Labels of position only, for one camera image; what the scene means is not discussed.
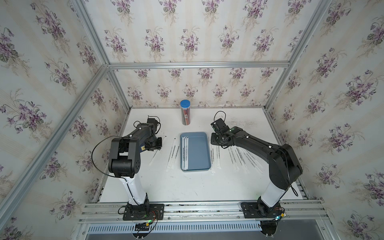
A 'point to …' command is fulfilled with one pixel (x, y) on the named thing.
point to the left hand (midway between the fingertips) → (158, 148)
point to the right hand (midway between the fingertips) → (215, 140)
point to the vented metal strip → (211, 226)
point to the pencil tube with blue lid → (185, 112)
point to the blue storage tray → (199, 153)
